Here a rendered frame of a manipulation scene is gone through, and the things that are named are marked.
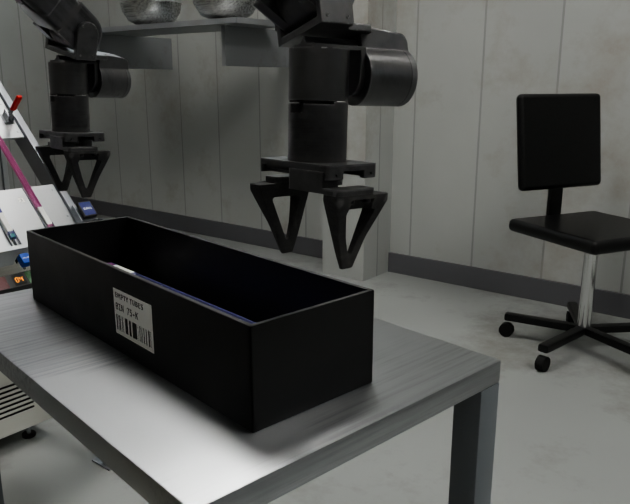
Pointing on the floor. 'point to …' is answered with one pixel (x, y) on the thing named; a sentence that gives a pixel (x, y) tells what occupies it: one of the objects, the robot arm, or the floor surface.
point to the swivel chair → (537, 118)
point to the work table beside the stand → (401, 375)
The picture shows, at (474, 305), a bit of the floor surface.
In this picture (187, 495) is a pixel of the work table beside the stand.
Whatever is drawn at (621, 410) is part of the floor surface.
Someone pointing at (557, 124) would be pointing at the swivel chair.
